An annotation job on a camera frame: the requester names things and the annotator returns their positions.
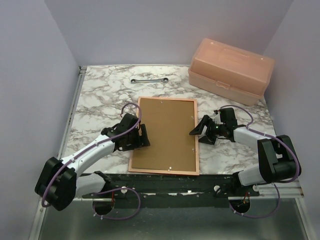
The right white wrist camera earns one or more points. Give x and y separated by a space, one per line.
217 117

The silver ratchet wrench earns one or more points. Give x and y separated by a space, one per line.
159 80

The pink plastic storage box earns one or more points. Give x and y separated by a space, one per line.
230 72

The red wooden picture frame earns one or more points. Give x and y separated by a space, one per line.
197 140

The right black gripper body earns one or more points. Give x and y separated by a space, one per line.
217 130

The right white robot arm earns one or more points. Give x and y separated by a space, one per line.
277 159

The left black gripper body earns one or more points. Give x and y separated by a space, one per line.
134 140

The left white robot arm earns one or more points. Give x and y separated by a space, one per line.
62 180

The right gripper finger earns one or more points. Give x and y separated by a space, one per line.
204 122
209 140

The brown cardboard backing board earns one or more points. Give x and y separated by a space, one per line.
165 135

